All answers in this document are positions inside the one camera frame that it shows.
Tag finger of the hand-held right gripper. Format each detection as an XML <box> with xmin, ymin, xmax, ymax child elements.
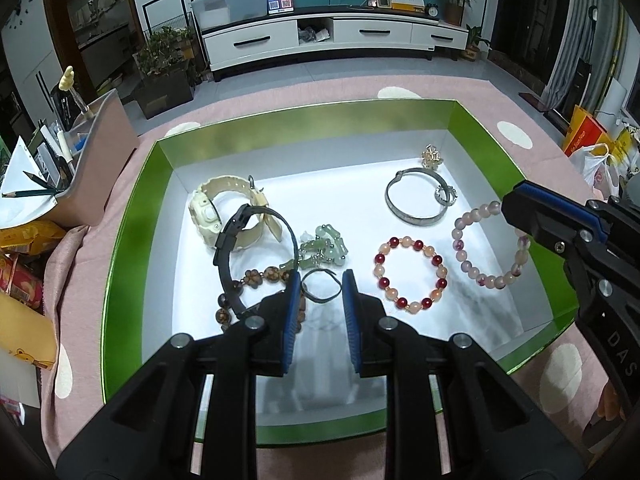
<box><xmin>515</xmin><ymin>182</ymin><xmax>610</xmax><ymax>244</ymax></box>
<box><xmin>501</xmin><ymin>191</ymin><xmax>583</xmax><ymax>261</ymax></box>

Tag pink storage box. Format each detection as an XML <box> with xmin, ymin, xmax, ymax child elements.
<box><xmin>30</xmin><ymin>89</ymin><xmax>138</xmax><ymax>228</ymax></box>

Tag red and peach bead bracelet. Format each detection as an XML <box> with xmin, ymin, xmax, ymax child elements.
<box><xmin>372</xmin><ymin>235</ymin><xmax>449</xmax><ymax>313</ymax></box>

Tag plants in wire cage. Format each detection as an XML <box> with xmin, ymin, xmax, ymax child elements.
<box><xmin>134</xmin><ymin>25</ymin><xmax>201</xmax><ymax>118</ymax></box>

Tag red snack packet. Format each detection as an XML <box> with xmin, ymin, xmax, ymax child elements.
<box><xmin>0</xmin><ymin>255</ymin><xmax>48</xmax><ymax>311</ymax></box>

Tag clear plastic storage bin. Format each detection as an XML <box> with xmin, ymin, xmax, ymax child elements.
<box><xmin>190</xmin><ymin>0</ymin><xmax>268</xmax><ymax>28</ymax></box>

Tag grey striped curtain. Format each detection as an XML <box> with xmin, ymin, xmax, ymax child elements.
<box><xmin>542</xmin><ymin>0</ymin><xmax>631</xmax><ymax>111</ymax></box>

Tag small potted plant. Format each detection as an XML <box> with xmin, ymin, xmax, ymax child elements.
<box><xmin>462</xmin><ymin>25</ymin><xmax>493</xmax><ymax>61</ymax></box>

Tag black wristwatch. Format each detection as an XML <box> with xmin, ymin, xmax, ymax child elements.
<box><xmin>212</xmin><ymin>204</ymin><xmax>301</xmax><ymax>321</ymax></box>

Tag brown wooden bead bracelet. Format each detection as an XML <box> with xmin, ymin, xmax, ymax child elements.
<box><xmin>215</xmin><ymin>265</ymin><xmax>307</xmax><ymax>333</ymax></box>

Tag gold pearl flower brooch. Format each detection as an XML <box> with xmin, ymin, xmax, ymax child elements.
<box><xmin>419</xmin><ymin>144</ymin><xmax>445</xmax><ymax>168</ymax></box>

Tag pink bead bracelet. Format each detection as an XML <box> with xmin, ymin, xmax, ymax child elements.
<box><xmin>451</xmin><ymin>200</ymin><xmax>531</xmax><ymax>290</ymax></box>

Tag yellow paper bag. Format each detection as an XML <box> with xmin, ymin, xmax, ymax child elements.
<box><xmin>607</xmin><ymin>127</ymin><xmax>640</xmax><ymax>171</ymax></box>

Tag yellow headed stick tool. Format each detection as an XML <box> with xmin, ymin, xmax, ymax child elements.
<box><xmin>59</xmin><ymin>66</ymin><xmax>96</xmax><ymax>121</ymax></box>

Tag white plastic bag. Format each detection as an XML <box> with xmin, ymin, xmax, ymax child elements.
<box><xmin>570</xmin><ymin>142</ymin><xmax>621</xmax><ymax>196</ymax></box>

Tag person's right hand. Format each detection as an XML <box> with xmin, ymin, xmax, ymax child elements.
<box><xmin>595</xmin><ymin>382</ymin><xmax>626</xmax><ymax>421</ymax></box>

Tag dark pencil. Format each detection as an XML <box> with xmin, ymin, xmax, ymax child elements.
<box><xmin>22</xmin><ymin>170</ymin><xmax>61</xmax><ymax>193</ymax></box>

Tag pink polka dot blanket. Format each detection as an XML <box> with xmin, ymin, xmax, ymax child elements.
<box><xmin>37</xmin><ymin>77</ymin><xmax>640</xmax><ymax>480</ymax></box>

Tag tall potted plant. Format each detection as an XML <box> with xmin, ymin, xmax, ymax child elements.
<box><xmin>442</xmin><ymin>0</ymin><xmax>476</xmax><ymax>26</ymax></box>

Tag yellow shopping bag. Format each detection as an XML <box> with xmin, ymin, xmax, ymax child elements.
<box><xmin>562</xmin><ymin>105</ymin><xmax>608</xmax><ymax>161</ymax></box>

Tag silver bangle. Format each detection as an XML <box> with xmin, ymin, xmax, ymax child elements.
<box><xmin>384</xmin><ymin>167</ymin><xmax>453</xmax><ymax>226</ymax></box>

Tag white television cabinet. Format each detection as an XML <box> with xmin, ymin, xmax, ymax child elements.
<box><xmin>200</xmin><ymin>7</ymin><xmax>471</xmax><ymax>83</ymax></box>

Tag yellow snack packet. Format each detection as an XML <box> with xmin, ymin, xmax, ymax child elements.
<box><xmin>0</xmin><ymin>222</ymin><xmax>66</xmax><ymax>256</ymax></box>

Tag thin black ring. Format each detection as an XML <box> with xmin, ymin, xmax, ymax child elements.
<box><xmin>301</xmin><ymin>267</ymin><xmax>343</xmax><ymax>305</ymax></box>

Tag green cardboard box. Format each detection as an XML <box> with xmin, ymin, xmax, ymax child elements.
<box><xmin>100</xmin><ymin>99</ymin><xmax>583</xmax><ymax>447</ymax></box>

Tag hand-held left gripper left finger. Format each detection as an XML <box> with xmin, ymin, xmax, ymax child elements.
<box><xmin>55</xmin><ymin>270</ymin><xmax>304</xmax><ymax>480</ymax></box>

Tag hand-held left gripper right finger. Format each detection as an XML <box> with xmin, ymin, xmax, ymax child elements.
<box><xmin>341</xmin><ymin>268</ymin><xmax>586</xmax><ymax>480</ymax></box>

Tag folded white paper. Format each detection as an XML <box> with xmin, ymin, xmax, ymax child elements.
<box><xmin>0</xmin><ymin>135</ymin><xmax>58</xmax><ymax>231</ymax></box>

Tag yellow bear print box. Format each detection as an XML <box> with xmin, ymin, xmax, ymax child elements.
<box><xmin>0</xmin><ymin>290</ymin><xmax>56</xmax><ymax>371</ymax></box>

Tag green jade bracelet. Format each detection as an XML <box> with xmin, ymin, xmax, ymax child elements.
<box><xmin>299</xmin><ymin>224</ymin><xmax>349</xmax><ymax>273</ymax></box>

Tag cream wristwatch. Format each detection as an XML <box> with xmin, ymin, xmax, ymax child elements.
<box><xmin>187</xmin><ymin>175</ymin><xmax>283</xmax><ymax>251</ymax></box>

